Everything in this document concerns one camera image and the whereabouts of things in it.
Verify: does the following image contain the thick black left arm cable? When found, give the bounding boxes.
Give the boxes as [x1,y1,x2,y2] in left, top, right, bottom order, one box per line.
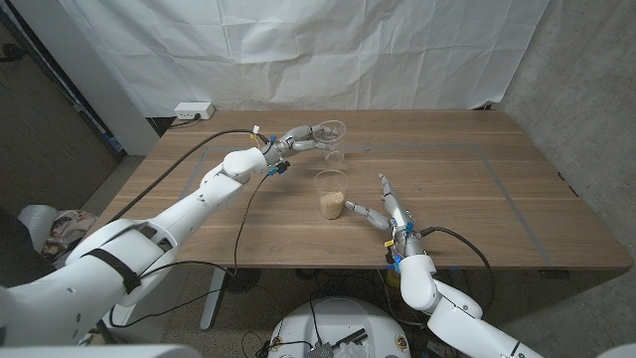
[106,128,272,225]

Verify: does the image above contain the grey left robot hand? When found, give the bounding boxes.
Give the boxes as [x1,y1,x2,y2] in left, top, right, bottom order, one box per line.
[262,123,345,165]

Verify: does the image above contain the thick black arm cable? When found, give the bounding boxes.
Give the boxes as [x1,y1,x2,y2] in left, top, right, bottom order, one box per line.
[419,226,496,315]
[106,128,272,225]

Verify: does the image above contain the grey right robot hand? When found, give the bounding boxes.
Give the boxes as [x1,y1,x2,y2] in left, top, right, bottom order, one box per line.
[345,172,427,261]

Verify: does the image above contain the black round floor object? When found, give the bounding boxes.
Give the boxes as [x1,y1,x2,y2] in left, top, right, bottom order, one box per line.
[226,268,263,294]

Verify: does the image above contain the crumpled patterned cloth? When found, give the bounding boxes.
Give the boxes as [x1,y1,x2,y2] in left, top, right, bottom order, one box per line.
[42,208,98,261]

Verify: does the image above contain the white wrinkled backdrop sheet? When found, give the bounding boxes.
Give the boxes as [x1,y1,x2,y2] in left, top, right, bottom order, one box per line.
[57,0,552,119]

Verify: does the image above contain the grey bubble wrap roll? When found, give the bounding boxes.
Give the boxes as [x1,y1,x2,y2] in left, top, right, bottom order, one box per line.
[17,203,59,253]

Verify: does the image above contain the clear plastic cup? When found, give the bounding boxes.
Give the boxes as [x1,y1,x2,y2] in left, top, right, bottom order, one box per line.
[311,119,348,167]
[313,169,349,221]

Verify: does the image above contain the black power cable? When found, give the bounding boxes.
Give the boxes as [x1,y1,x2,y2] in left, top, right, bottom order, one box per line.
[167,113,203,130]

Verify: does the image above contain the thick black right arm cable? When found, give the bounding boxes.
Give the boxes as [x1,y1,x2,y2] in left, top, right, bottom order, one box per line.
[419,226,496,315]

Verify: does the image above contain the person in dark clothing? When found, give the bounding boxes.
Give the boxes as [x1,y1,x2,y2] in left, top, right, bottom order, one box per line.
[0,206,57,289]

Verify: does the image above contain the white robot torso edge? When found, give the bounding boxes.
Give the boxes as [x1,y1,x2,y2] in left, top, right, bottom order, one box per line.
[0,343,203,358]

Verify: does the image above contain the white table leg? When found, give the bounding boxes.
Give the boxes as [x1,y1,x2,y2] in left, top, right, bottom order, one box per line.
[200,268,229,331]

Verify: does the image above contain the white power strip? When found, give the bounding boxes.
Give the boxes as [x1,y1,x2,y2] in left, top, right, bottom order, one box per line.
[174,101,216,121]

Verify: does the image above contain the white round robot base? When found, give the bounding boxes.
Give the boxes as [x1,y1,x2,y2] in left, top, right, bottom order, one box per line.
[267,296,412,358]

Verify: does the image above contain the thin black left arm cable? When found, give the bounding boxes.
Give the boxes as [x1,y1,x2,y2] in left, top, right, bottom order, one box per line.
[108,171,279,329]

